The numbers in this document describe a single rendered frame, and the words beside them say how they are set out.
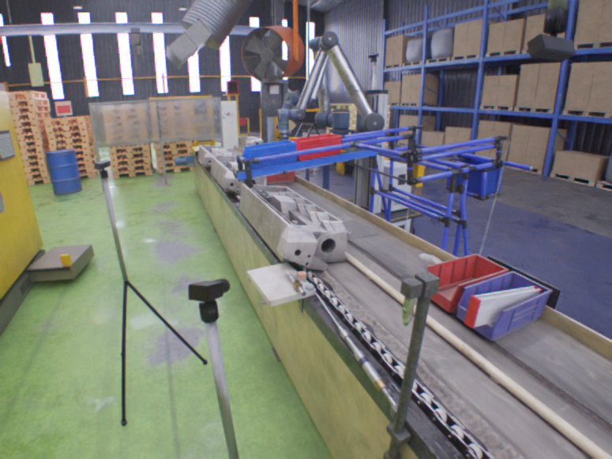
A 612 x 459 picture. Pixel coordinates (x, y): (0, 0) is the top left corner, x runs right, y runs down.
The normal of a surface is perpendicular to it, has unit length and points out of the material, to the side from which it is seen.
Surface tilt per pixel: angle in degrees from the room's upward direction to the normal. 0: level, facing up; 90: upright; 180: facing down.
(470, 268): 88
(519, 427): 0
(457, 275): 88
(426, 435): 0
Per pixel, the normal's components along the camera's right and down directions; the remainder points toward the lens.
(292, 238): 0.36, -0.56
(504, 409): 0.00, -0.94
